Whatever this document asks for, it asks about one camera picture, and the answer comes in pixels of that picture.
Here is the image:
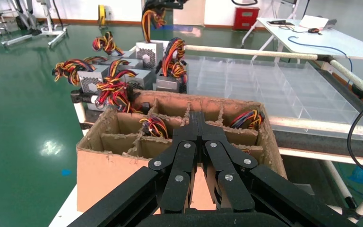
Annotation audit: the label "brown cardboard divider box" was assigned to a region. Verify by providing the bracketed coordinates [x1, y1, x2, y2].
[76, 90, 288, 214]

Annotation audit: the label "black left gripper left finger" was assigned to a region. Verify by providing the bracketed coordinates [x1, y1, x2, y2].
[148, 111, 201, 214]

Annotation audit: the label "red metal cabinet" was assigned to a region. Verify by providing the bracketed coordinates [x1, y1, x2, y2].
[233, 7, 260, 31]

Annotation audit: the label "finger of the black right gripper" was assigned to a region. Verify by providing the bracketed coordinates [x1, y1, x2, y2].
[142, 0, 166, 10]
[165, 0, 190, 9]

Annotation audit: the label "yellow hose reel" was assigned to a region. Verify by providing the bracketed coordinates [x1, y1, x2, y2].
[97, 4, 107, 27]

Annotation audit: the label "clear acrylic divider tray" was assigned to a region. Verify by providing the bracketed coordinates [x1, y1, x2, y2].
[186, 55, 363, 134]

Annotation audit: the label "black phone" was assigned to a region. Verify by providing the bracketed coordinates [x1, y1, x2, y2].
[267, 19, 295, 26]

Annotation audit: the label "white wheeled stand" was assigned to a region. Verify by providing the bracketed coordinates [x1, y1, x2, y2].
[1, 0, 69, 48]

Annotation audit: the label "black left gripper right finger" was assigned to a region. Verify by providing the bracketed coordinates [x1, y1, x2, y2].
[199, 111, 259, 214]

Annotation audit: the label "power supply cables in box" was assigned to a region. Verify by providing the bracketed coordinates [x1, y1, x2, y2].
[229, 109, 266, 131]

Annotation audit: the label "white paper box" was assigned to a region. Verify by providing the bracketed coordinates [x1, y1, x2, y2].
[298, 15, 338, 31]

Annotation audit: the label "blue desk cable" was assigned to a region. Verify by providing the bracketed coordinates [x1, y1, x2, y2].
[287, 35, 354, 73]

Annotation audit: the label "white desk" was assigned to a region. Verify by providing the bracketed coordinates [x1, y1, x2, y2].
[241, 17, 363, 63]

